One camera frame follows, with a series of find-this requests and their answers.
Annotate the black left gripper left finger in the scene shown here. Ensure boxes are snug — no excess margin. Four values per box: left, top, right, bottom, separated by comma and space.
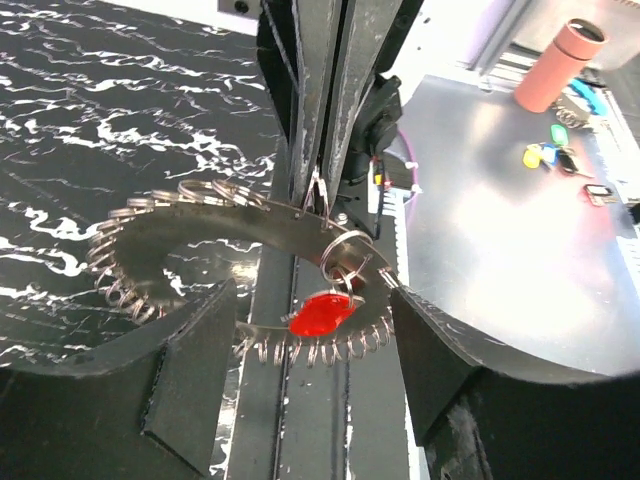
1, 280, 237, 479

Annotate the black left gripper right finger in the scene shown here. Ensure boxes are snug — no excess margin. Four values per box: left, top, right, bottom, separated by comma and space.
390, 287, 639, 480

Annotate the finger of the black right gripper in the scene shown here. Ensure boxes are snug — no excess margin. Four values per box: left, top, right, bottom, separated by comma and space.
320, 0, 423, 192
259, 1, 342, 202

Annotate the red key tag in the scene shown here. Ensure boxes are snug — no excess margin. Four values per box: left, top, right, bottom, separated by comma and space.
288, 291, 360, 337

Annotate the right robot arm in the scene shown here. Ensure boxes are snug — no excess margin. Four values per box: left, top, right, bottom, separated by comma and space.
256, 0, 422, 205

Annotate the yellow key tag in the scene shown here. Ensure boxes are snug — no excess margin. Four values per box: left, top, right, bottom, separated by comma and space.
522, 144, 542, 169

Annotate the pink cardboard tube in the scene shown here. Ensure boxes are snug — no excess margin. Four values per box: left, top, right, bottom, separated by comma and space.
514, 18, 609, 113

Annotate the green key tag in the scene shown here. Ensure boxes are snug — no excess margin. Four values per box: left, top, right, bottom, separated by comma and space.
550, 123, 569, 147

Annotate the blue key tag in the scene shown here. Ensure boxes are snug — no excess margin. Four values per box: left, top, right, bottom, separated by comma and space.
540, 143, 557, 167

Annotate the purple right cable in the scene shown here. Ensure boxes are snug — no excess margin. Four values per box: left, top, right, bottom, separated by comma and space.
394, 129, 426, 206

